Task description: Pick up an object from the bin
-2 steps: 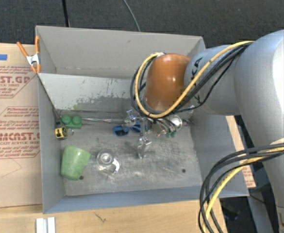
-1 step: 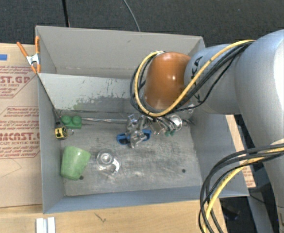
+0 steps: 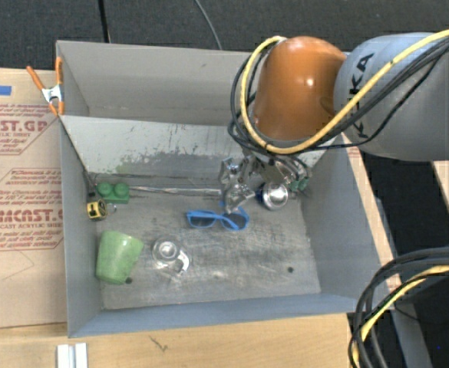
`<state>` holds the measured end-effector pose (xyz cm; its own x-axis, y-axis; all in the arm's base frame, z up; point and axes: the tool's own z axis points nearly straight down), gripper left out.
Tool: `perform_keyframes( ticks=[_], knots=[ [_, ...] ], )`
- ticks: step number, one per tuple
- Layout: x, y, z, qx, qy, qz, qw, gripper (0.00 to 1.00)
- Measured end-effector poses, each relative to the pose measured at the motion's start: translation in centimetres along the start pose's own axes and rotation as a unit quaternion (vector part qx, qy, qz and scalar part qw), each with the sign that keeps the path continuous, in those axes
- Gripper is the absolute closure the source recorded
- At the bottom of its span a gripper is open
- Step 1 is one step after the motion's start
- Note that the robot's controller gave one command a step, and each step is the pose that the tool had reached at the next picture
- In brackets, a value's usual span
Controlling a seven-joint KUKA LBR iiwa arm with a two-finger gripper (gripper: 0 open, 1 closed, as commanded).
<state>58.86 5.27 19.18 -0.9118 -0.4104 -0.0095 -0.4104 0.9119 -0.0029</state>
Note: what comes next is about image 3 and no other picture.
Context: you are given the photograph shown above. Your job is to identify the brown cardboard board red print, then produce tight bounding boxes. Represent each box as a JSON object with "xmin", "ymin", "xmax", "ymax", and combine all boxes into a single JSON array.
[{"xmin": 0, "ymin": 66, "xmax": 69, "ymax": 331}]

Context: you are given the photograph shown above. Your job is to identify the green toy brick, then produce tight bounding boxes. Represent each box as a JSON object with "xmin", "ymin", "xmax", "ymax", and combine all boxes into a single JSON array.
[{"xmin": 94, "ymin": 182, "xmax": 130, "ymax": 205}]

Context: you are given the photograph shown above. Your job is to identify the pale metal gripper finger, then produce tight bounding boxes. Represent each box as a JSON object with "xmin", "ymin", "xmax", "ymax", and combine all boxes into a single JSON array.
[
  {"xmin": 223, "ymin": 185, "xmax": 256, "ymax": 215},
  {"xmin": 219, "ymin": 157, "xmax": 245, "ymax": 196}
]

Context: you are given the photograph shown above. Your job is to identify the clear glass mug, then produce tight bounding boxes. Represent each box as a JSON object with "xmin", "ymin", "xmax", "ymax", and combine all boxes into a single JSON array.
[{"xmin": 151, "ymin": 236, "xmax": 192, "ymax": 278}]

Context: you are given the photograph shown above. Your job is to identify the blue and silver metal can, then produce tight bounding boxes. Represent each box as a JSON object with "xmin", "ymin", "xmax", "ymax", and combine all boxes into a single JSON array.
[{"xmin": 256, "ymin": 182, "xmax": 289, "ymax": 212}]

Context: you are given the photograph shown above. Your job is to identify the yellow tape measure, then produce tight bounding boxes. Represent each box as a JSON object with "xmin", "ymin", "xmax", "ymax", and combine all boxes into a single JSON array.
[{"xmin": 86, "ymin": 199, "xmax": 118, "ymax": 222}]

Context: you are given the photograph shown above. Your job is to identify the green cup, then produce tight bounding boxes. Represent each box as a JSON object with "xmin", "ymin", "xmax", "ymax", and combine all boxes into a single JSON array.
[{"xmin": 94, "ymin": 229, "xmax": 146, "ymax": 286}]

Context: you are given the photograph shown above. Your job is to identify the grey metal bin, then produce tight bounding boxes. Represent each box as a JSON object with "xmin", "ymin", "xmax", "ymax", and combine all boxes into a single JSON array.
[{"xmin": 54, "ymin": 39, "xmax": 398, "ymax": 339}]

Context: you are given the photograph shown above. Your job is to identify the blue sunglasses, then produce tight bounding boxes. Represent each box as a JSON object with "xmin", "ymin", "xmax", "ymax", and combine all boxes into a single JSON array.
[{"xmin": 185, "ymin": 206, "xmax": 251, "ymax": 232}]

